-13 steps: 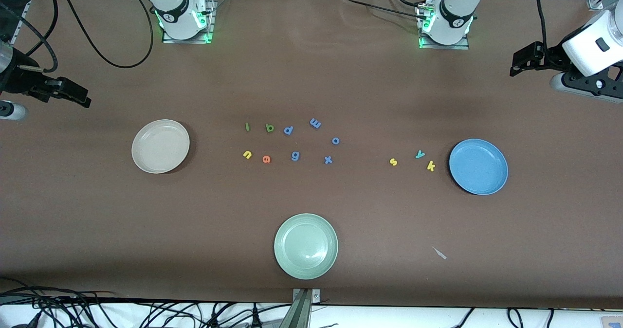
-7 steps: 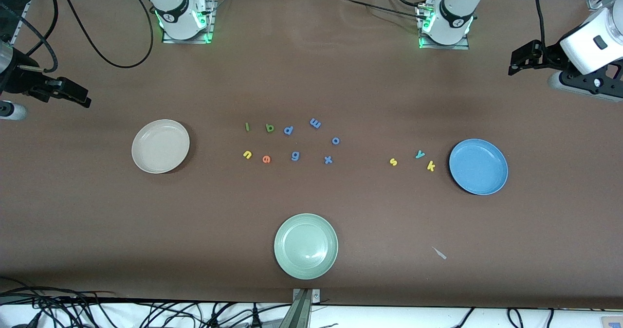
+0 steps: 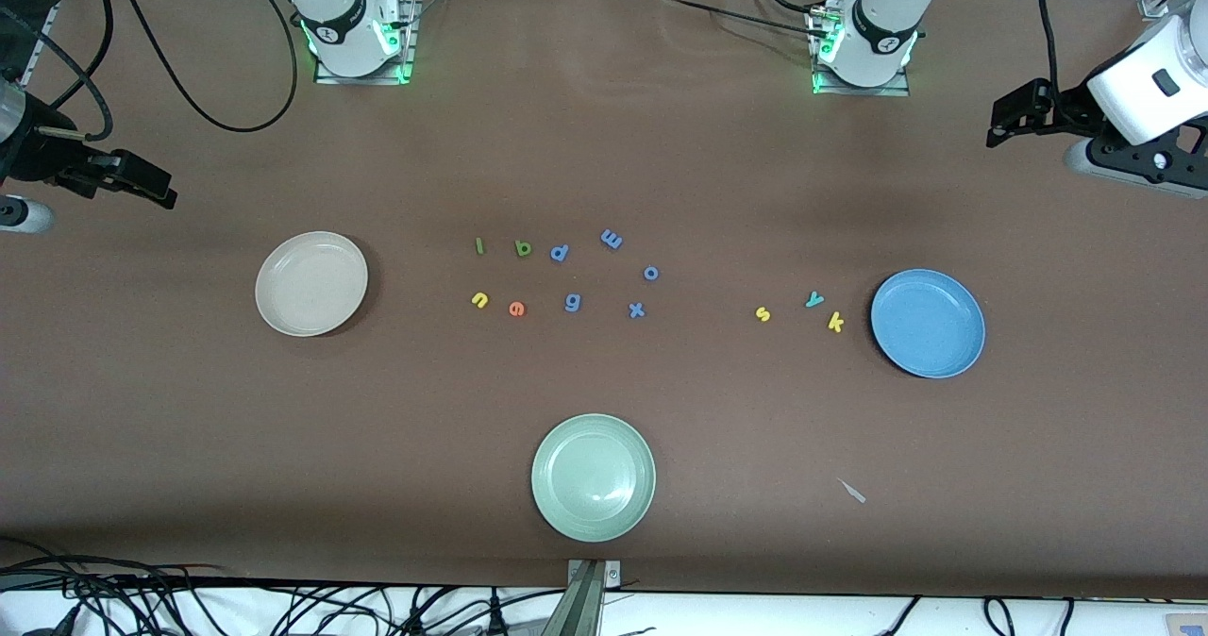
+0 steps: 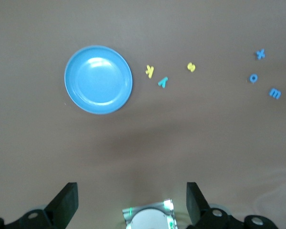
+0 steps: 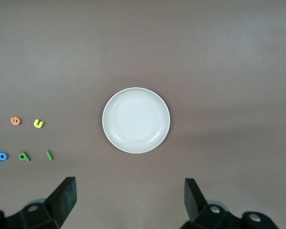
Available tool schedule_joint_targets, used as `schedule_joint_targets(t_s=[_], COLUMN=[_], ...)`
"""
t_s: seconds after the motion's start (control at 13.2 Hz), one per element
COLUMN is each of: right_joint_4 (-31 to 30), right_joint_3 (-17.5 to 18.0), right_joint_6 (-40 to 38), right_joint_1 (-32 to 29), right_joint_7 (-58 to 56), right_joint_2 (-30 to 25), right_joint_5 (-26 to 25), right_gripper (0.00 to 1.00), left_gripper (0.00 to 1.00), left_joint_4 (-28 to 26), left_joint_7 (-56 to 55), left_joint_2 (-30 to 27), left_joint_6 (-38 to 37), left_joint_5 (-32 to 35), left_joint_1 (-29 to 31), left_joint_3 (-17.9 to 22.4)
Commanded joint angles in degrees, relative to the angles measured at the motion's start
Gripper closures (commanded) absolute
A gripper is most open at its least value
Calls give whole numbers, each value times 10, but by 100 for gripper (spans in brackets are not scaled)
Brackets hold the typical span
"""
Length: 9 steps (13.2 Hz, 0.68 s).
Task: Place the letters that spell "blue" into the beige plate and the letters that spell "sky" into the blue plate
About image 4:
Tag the blue letter m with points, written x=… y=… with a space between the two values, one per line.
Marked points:
x=275 y=93

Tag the yellow letter s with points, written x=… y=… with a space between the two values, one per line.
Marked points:
x=191 y=67

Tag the brown table cover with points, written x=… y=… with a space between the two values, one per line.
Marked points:
x=205 y=143

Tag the blue plate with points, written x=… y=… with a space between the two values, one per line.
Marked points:
x=97 y=80

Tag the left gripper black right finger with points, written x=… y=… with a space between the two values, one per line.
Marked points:
x=197 y=210

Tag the blue letter o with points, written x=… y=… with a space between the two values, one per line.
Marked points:
x=250 y=78

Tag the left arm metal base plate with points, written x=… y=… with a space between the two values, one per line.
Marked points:
x=126 y=213

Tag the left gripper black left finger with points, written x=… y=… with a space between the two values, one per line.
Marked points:
x=62 y=210

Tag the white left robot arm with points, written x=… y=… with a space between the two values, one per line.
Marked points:
x=150 y=220

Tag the teal letter y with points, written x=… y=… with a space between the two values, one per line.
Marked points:
x=163 y=82

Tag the yellow letter k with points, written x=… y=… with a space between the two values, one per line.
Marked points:
x=150 y=71

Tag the blue letter x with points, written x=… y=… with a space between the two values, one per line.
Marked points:
x=260 y=54

